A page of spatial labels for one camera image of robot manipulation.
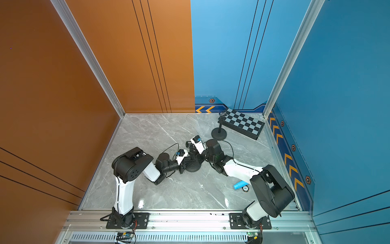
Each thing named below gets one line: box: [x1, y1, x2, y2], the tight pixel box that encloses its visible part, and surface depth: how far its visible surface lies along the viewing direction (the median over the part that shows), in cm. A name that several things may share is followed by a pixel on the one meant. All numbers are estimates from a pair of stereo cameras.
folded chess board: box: [217, 107, 266, 141], surface depth 111 cm
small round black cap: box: [241, 185, 250, 193], surface depth 85 cm
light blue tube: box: [233, 180, 249, 190], surface depth 85 cm
